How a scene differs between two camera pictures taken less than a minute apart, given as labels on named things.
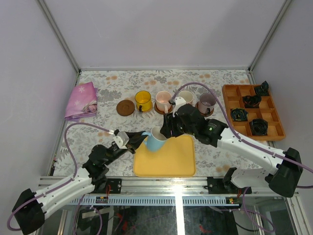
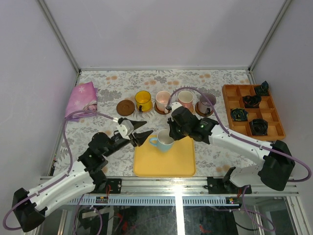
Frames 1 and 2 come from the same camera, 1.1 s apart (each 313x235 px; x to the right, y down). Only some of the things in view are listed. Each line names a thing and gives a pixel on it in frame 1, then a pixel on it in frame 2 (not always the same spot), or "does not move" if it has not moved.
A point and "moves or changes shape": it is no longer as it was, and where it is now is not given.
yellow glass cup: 143,101 does not move
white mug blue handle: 155,141 moves or changes shape
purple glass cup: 206,103 does not move
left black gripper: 130,143 does not move
